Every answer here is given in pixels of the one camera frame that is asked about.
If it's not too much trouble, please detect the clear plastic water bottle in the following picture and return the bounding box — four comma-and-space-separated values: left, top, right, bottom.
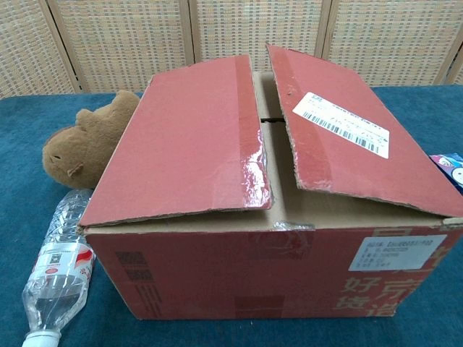
21, 189, 97, 347

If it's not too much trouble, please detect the woven rattan folding screen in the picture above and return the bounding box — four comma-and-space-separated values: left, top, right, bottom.
0, 0, 463, 100

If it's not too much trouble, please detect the blue snack packet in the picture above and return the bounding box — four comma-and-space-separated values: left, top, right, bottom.
429, 151, 463, 193

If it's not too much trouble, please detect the brown plush capybara toy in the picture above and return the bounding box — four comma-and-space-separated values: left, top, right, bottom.
42, 90, 144, 190

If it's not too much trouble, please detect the red cardboard box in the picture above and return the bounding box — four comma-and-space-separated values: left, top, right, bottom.
78, 42, 463, 321

